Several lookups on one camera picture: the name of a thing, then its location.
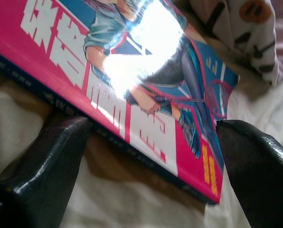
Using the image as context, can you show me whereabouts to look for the pink and blue comic book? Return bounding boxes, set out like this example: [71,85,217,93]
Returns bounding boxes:
[0,0,239,205]

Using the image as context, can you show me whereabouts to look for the pink cartoon print quilt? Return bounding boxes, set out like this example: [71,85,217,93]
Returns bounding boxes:
[165,0,283,84]

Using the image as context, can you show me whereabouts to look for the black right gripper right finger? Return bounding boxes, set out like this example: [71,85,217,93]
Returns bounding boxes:
[216,119,283,228]

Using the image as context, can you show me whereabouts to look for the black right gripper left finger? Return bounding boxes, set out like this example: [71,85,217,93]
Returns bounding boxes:
[0,116,93,228]

